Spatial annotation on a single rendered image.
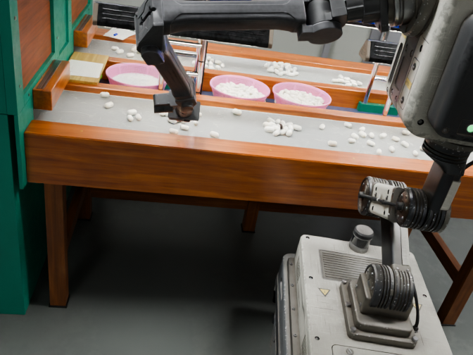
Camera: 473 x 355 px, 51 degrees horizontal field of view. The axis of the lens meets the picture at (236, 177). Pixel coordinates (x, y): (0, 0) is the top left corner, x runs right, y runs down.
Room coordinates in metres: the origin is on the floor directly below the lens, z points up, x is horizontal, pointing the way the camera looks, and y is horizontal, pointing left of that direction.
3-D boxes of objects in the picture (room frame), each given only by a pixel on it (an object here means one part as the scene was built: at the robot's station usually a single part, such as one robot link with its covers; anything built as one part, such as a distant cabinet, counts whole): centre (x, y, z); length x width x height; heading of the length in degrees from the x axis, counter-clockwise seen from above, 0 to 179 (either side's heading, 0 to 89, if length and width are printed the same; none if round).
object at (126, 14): (1.74, 0.27, 1.08); 0.62 x 0.08 x 0.07; 100
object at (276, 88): (2.11, -0.22, 0.72); 0.27 x 0.27 x 0.10
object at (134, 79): (1.98, 0.49, 0.71); 0.22 x 0.22 x 0.06
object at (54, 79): (1.60, 0.69, 0.83); 0.30 x 0.06 x 0.07; 10
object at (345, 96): (2.25, -0.08, 0.71); 1.81 x 0.05 x 0.11; 100
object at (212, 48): (2.63, -0.01, 0.67); 1.81 x 0.12 x 0.19; 100
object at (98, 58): (1.94, 0.70, 0.77); 0.33 x 0.15 x 0.01; 10
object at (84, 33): (2.27, 0.82, 0.83); 0.30 x 0.06 x 0.07; 10
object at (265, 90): (2.06, 0.06, 0.72); 0.27 x 0.27 x 0.10
